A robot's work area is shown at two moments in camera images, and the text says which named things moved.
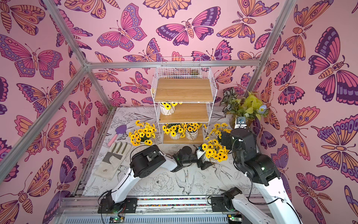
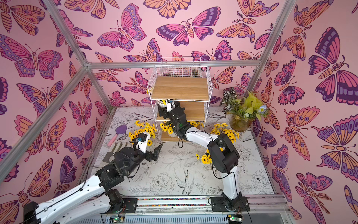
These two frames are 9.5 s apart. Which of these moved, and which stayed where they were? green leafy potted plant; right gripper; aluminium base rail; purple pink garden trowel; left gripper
Moved: left gripper; right gripper
Stayed: purple pink garden trowel; green leafy potted plant; aluminium base rail
